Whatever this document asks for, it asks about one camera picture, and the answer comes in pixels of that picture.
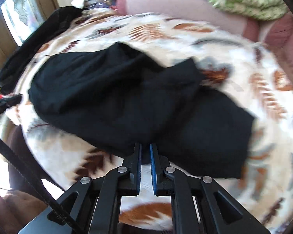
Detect black pants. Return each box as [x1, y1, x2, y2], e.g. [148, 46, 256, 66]
[28, 43, 254, 179]

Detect leaf pattern fleece blanket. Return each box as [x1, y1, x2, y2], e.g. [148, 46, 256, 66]
[7, 9, 293, 233]

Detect stained glass window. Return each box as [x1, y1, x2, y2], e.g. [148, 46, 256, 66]
[1, 0, 44, 47]

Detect black garment at bed edge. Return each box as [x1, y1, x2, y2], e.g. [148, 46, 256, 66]
[0, 6, 83, 95]

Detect pink quilted bedsheet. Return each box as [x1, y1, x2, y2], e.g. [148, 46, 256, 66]
[116, 0, 293, 83]

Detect black strap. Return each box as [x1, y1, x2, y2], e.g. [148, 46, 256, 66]
[0, 131, 86, 234]

